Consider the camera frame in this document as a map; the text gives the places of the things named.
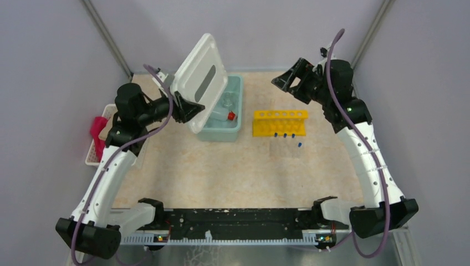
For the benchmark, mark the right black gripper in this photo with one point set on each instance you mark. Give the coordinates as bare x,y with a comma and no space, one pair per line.
301,69

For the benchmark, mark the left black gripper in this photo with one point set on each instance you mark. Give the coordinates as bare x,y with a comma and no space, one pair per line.
186,108

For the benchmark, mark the white plastic lid tray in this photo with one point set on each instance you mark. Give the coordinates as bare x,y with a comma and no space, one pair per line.
201,79

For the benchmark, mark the glass erlenmeyer flask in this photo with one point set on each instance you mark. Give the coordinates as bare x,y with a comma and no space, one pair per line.
227,101

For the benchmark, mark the wash bottle red cap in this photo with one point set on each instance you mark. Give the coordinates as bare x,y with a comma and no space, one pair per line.
223,114

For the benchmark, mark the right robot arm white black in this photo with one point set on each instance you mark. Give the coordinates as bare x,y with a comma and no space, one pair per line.
384,203

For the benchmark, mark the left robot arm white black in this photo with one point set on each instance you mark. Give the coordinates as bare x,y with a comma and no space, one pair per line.
91,229

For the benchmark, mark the teal plastic tub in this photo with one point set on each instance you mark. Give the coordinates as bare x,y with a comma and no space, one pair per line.
226,131

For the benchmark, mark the yellow test tube rack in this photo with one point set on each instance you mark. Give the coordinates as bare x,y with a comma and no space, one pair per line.
267,123

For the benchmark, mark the beige cloth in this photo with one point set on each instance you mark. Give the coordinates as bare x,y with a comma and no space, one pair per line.
105,131

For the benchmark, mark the pink cloth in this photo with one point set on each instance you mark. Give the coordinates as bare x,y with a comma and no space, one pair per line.
97,128

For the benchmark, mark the white perforated basket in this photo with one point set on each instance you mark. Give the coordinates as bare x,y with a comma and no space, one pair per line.
92,158

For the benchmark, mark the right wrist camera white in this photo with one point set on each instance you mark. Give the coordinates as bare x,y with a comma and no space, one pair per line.
324,51

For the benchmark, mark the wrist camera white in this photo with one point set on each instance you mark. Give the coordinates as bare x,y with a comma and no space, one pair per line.
166,78
324,51

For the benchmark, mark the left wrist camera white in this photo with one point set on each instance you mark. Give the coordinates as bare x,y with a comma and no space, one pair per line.
166,78

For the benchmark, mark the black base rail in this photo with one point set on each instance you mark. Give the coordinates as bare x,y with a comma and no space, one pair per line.
240,224

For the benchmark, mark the white cable duct strip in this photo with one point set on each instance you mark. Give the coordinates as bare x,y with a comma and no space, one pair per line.
151,239

